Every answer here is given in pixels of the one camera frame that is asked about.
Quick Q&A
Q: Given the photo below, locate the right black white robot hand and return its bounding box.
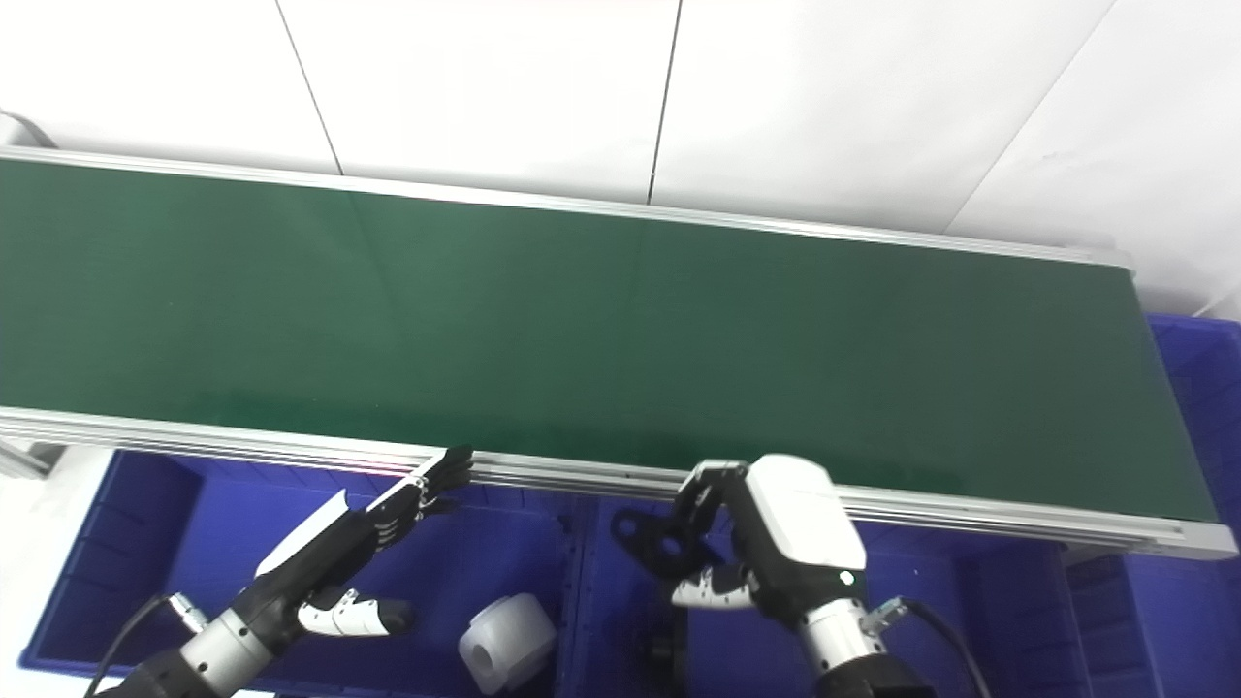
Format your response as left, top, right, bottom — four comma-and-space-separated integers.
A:
669, 453, 870, 627

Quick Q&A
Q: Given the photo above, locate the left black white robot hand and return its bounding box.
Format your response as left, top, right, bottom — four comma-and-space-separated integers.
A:
233, 446, 475, 642

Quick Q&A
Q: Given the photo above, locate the black flange part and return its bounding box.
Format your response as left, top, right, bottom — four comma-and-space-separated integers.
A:
610, 485, 730, 584

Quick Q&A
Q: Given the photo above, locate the blue plastic bin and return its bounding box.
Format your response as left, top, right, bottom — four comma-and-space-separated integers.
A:
1062, 312, 1241, 698
18, 448, 585, 698
562, 492, 1079, 698

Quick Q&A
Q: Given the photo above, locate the green conveyor belt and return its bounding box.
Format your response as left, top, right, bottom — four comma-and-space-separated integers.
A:
0, 144, 1241, 562
0, 159, 1219, 522

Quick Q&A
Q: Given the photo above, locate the black part in bin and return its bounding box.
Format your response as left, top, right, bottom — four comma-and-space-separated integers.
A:
639, 620, 690, 698

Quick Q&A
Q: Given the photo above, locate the white cylindrical part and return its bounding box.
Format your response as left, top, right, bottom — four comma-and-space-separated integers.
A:
457, 592, 558, 698

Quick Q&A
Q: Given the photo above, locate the aluminium conveyor support leg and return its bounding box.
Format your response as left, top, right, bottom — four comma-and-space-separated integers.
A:
0, 437, 61, 482

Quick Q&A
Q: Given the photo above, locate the grey conveyor end cover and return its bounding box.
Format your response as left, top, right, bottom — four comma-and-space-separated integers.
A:
0, 109, 60, 152

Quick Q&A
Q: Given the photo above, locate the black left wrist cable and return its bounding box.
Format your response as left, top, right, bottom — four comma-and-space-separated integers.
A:
82, 592, 210, 698

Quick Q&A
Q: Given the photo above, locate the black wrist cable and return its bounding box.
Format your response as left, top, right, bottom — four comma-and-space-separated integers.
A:
82, 592, 210, 698
868, 595, 996, 698

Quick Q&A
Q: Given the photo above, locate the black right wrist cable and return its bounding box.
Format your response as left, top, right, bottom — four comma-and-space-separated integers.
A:
868, 595, 996, 698

